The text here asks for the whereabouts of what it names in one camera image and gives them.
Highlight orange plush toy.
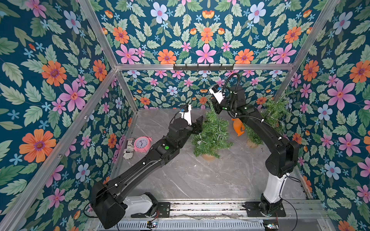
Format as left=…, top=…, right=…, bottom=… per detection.
left=232, top=118, right=245, bottom=137

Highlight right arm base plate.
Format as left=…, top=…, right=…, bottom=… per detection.
left=242, top=201, right=286, bottom=218

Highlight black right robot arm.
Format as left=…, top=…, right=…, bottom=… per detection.
left=209, top=85, right=299, bottom=217

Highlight aluminium frame struts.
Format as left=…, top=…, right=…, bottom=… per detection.
left=1, top=1, right=326, bottom=231

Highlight green christmas tree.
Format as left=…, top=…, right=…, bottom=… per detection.
left=244, top=99, right=291, bottom=148
left=191, top=103, right=234, bottom=162

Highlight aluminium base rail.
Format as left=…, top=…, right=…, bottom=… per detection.
left=95, top=199, right=330, bottom=221

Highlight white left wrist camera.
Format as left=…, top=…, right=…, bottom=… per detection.
left=179, top=104, right=192, bottom=126

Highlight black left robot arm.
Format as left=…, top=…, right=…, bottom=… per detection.
left=90, top=116, right=203, bottom=229

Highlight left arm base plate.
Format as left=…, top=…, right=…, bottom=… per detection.
left=131, top=202, right=171, bottom=219

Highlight black coat hook rail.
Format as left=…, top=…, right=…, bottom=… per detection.
left=172, top=64, right=234, bottom=72

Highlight pink alarm clock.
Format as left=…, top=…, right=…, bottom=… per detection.
left=134, top=136, right=152, bottom=153

